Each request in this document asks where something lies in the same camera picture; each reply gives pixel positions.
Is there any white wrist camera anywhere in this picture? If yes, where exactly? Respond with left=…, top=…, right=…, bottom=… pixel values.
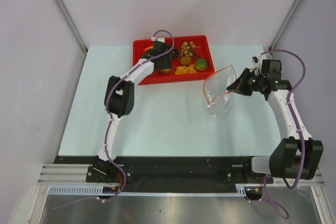
left=250, top=54, right=263, bottom=72
left=151, top=36, right=165, bottom=42

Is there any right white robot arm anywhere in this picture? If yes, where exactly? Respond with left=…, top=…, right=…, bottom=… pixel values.
left=227, top=56, right=323, bottom=183

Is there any white slotted cable duct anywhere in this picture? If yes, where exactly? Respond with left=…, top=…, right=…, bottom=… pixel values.
left=48, top=184, right=263, bottom=197

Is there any green round orange fruit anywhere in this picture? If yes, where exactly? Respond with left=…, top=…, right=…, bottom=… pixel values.
left=194, top=58, right=208, bottom=71

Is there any tan longan bunch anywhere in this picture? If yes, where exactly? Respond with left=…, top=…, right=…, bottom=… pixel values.
left=180, top=41, right=201, bottom=58

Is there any red plastic tray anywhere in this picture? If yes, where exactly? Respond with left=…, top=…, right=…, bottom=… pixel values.
left=133, top=35, right=215, bottom=85

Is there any clear zip top bag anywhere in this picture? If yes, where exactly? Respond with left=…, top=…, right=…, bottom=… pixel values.
left=203, top=65, right=237, bottom=120

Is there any yellow orange segments pile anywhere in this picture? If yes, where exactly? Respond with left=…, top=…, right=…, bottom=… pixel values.
left=175, top=65, right=197, bottom=75

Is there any green orange mango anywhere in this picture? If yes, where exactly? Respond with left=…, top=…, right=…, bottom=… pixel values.
left=159, top=69, right=171, bottom=74

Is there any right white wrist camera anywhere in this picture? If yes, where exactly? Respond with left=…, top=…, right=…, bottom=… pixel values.
left=250, top=54, right=263, bottom=72

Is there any orange red mango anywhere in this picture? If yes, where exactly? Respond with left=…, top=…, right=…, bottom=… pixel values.
left=144, top=46, right=153, bottom=55

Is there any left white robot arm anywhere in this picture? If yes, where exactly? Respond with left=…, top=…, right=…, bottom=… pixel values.
left=92, top=37, right=175, bottom=182

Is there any dark purple grape bunch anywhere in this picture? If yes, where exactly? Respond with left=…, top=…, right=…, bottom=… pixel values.
left=171, top=47, right=181, bottom=59

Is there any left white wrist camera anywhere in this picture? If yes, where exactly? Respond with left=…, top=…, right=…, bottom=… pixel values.
left=151, top=36, right=165, bottom=42

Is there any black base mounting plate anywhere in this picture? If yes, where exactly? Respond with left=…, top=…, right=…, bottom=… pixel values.
left=54, top=156, right=264, bottom=192

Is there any aluminium frame rail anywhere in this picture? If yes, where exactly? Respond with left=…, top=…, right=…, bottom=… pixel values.
left=37, top=164, right=324, bottom=187

